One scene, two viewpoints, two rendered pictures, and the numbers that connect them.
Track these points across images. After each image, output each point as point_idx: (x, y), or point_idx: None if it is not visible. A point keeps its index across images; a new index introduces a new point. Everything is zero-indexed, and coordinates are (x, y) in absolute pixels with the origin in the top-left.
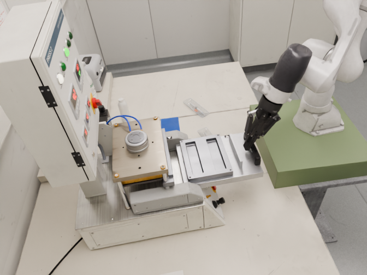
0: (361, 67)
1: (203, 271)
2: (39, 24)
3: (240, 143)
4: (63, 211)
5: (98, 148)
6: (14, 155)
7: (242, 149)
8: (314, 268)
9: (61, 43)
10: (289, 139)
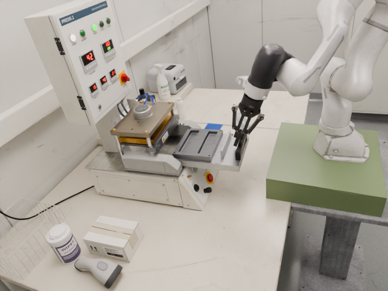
0: (365, 85)
1: (161, 236)
2: (77, 4)
3: None
4: None
5: None
6: None
7: (235, 146)
8: (255, 271)
9: (92, 21)
10: (298, 156)
